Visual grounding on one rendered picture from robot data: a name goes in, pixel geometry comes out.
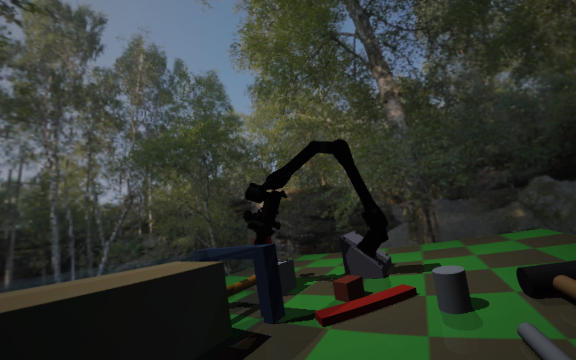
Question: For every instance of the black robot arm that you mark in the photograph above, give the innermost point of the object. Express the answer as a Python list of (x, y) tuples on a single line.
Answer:
[(373, 215)]

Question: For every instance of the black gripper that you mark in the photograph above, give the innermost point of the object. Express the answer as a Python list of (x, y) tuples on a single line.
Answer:
[(263, 227)]

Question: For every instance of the black mallet with brown wooden handle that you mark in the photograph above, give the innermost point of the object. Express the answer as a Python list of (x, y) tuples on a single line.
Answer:
[(548, 279)]

